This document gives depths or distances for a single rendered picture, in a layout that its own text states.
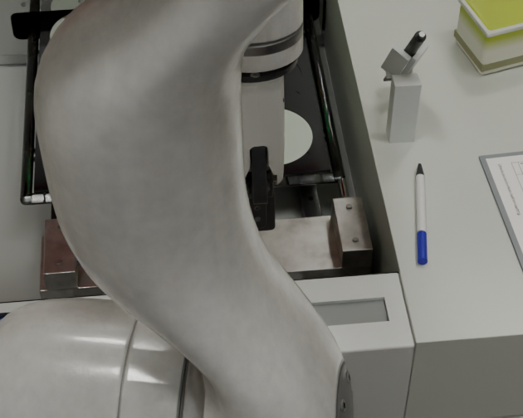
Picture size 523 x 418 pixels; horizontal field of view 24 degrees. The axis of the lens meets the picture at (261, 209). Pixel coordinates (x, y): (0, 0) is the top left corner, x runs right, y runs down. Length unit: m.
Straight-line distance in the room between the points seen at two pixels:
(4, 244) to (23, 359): 0.76
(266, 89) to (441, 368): 0.39
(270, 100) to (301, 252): 0.42
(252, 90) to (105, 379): 0.33
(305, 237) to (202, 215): 0.79
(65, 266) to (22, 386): 0.61
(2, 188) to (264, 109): 0.64
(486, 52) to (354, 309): 0.38
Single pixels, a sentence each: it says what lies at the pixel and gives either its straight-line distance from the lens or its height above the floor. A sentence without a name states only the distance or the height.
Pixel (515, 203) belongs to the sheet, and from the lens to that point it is 1.31.
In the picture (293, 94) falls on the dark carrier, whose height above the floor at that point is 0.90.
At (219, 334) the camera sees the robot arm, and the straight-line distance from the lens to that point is 0.63.
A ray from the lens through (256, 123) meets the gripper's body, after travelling 0.96.
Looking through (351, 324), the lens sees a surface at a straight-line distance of 1.19.
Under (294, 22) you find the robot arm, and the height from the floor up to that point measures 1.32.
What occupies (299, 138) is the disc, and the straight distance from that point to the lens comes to 1.45.
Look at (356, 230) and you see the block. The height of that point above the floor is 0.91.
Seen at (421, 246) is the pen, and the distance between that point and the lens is 1.24.
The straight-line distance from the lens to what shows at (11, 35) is 1.66.
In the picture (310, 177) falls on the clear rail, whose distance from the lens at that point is 1.40.
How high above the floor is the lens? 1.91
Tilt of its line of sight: 47 degrees down
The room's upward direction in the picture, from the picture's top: straight up
